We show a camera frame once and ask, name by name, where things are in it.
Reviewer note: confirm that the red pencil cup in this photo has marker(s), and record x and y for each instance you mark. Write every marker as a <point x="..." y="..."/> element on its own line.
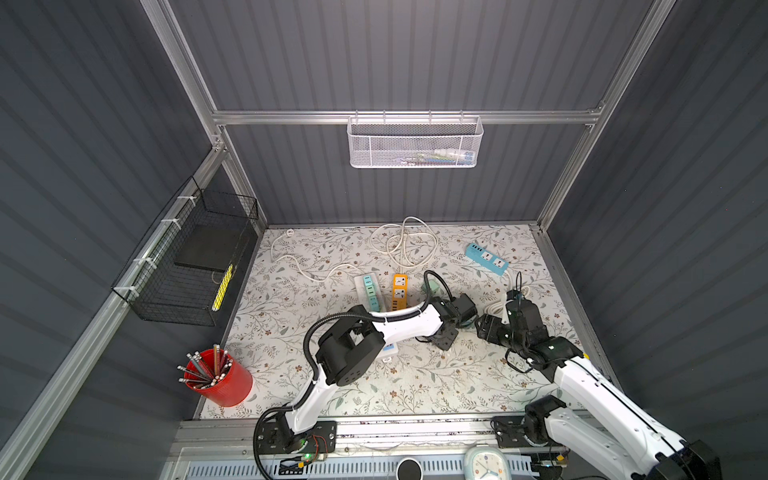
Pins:
<point x="216" y="376"/>

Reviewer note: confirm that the markers in white basket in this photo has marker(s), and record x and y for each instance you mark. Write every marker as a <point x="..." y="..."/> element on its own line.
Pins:
<point x="440" y="157"/>

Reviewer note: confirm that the orange power strip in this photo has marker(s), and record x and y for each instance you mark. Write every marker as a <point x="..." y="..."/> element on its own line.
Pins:
<point x="399" y="292"/>

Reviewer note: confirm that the white multicolour power strip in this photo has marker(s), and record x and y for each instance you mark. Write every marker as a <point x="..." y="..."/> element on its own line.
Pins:
<point x="389" y="351"/>

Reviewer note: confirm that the yellow marker in basket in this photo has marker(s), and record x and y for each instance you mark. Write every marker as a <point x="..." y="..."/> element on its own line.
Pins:
<point x="223" y="287"/>

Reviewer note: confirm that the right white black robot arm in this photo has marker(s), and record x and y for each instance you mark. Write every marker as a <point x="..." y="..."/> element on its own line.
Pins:
<point x="628" y="444"/>

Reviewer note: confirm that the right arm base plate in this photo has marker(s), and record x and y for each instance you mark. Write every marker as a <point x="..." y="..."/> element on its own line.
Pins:
<point x="510" y="432"/>

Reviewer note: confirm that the black round knob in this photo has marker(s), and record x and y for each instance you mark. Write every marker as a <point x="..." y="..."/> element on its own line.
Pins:
<point x="409" y="469"/>

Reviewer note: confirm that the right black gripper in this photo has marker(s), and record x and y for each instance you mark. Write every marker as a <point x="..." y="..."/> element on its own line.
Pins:
<point x="497" y="330"/>

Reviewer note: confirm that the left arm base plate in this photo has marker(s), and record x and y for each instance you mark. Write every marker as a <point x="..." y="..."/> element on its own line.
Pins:
<point x="312" y="437"/>

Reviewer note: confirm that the blue power strip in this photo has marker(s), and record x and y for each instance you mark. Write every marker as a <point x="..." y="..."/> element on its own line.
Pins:
<point x="486" y="259"/>

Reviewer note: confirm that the black pad in basket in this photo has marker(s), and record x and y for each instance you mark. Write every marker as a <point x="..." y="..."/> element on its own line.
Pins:
<point x="211" y="248"/>

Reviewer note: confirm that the white wire wall basket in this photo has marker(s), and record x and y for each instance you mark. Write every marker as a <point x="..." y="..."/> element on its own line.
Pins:
<point x="375" y="143"/>

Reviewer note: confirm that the white analog clock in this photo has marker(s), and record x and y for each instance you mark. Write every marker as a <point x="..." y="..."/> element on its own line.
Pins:
<point x="485" y="463"/>

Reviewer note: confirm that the black wire wall basket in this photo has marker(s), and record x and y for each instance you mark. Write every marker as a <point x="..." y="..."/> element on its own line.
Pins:
<point x="193" y="274"/>

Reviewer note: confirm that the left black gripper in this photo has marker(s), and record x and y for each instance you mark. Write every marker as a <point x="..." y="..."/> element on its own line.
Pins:
<point x="447" y="335"/>

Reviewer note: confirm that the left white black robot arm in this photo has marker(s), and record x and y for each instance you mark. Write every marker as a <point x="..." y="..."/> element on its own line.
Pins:
<point x="340" y="348"/>

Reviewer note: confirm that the floral table mat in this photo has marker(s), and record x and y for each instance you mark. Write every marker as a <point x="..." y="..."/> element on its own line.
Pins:
<point x="301" y="275"/>

